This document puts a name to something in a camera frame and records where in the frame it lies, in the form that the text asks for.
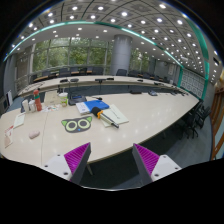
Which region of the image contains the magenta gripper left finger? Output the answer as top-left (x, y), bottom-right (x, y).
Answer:
top-left (43, 143), bottom-right (91, 184)

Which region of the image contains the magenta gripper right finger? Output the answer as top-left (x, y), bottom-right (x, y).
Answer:
top-left (132, 144), bottom-right (181, 185)

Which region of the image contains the black cat-face mouse pad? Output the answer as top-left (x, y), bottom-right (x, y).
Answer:
top-left (61, 116), bottom-right (92, 133)

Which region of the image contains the pink computer mouse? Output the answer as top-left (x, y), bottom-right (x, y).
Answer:
top-left (29, 130), bottom-right (40, 139)

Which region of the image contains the black office chair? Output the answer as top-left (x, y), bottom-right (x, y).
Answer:
top-left (183, 107), bottom-right (211, 137)

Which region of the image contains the white book under notebook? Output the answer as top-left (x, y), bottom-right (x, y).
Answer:
top-left (76, 102), bottom-right (90, 115)

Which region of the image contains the blue notebook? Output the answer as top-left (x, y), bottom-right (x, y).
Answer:
top-left (85, 100), bottom-right (109, 111)

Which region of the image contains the pale green paper sheet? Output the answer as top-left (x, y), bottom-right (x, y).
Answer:
top-left (103, 104), bottom-right (129, 125)

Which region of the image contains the black desktop microphone base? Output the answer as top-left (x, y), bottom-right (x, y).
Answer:
top-left (69, 95), bottom-right (87, 106)

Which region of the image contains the red white leaflet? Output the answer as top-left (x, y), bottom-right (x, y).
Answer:
top-left (4, 126), bottom-right (14, 147)

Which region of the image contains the white paper sheet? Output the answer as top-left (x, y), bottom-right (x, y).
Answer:
top-left (14, 113), bottom-right (25, 127)

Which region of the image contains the green-lidded white cup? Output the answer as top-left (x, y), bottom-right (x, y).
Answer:
top-left (59, 92), bottom-right (68, 107)

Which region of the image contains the white paper cup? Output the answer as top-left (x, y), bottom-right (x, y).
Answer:
top-left (22, 100), bottom-right (30, 113)

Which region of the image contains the red bottle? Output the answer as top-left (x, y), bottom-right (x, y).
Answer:
top-left (33, 90), bottom-right (42, 111)

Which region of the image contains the grey round pillar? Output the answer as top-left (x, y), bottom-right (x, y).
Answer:
top-left (110, 34), bottom-right (132, 75)

